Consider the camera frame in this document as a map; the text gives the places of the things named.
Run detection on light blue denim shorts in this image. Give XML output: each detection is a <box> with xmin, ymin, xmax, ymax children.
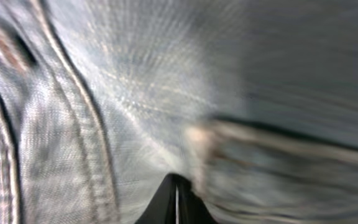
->
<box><xmin>0</xmin><ymin>1</ymin><xmax>358</xmax><ymax>223</ymax></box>

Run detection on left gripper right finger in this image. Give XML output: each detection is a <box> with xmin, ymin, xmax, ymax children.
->
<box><xmin>176</xmin><ymin>175</ymin><xmax>218</xmax><ymax>224</ymax></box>

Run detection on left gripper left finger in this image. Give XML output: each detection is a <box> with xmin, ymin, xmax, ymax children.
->
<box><xmin>135</xmin><ymin>174</ymin><xmax>177</xmax><ymax>224</ymax></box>

